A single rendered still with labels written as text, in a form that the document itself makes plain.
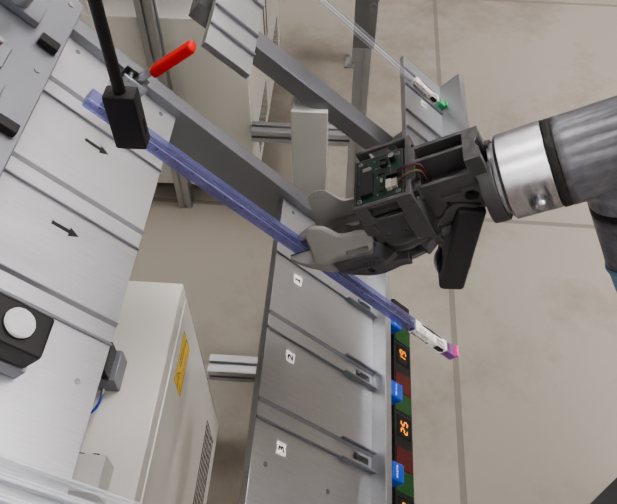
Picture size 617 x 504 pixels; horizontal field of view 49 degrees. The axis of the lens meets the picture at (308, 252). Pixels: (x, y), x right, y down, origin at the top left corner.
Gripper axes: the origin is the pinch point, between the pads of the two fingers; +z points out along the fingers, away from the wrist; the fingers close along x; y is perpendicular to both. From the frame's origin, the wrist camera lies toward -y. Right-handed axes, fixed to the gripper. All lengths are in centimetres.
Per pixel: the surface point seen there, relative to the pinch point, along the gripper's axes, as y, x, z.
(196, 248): -68, -77, 81
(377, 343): -27.3, -5.6, 4.8
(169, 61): 16.4, -16.2, 8.8
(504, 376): -109, -42, 7
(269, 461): -11.5, 16.0, 9.6
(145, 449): -21.6, 7.2, 37.1
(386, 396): -27.1, 2.6, 3.4
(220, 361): -49, -23, 49
